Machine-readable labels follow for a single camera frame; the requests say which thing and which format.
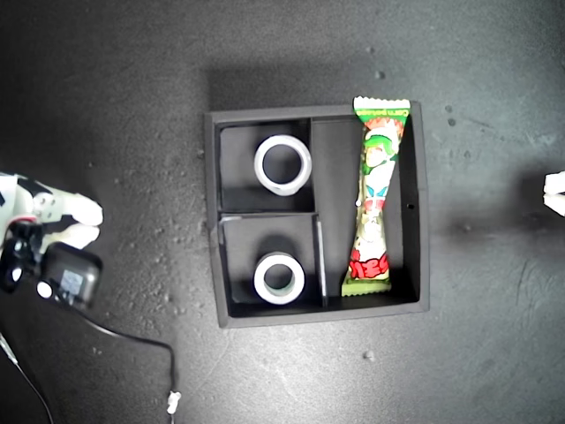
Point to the green printed snack bar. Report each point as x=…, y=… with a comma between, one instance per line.
x=375, y=176

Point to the small white tape roll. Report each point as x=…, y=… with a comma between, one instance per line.
x=257, y=280

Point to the large white tape roll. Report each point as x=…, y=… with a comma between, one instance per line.
x=258, y=165

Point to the black tray with wells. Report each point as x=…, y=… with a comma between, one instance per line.
x=335, y=176

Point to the gripper black camera bracket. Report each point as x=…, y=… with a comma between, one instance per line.
x=17, y=256

